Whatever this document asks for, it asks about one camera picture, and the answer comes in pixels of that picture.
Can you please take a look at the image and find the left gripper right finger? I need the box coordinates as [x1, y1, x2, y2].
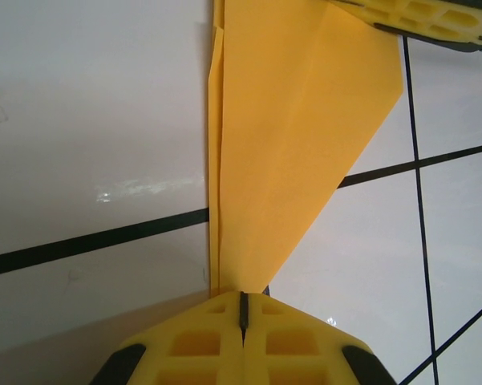
[241, 290, 391, 385]

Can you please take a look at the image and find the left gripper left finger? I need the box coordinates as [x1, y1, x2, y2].
[91, 290, 244, 385]

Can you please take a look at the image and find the yellow paper sheet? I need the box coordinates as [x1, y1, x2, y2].
[206, 0, 405, 300]

